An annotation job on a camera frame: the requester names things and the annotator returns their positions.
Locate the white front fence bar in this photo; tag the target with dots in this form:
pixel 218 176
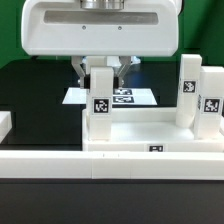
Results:
pixel 111 165

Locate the white desk top tray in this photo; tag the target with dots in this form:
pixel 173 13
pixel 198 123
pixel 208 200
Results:
pixel 149 130

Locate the white sheet with tags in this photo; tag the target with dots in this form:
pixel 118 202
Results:
pixel 124 96

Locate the white left fence block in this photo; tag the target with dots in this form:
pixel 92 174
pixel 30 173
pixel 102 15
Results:
pixel 5 124

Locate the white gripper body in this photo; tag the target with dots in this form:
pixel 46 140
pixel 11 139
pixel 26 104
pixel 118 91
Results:
pixel 76 28

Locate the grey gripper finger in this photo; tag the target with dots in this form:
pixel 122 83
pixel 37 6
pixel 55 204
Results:
pixel 120 73
pixel 84 78

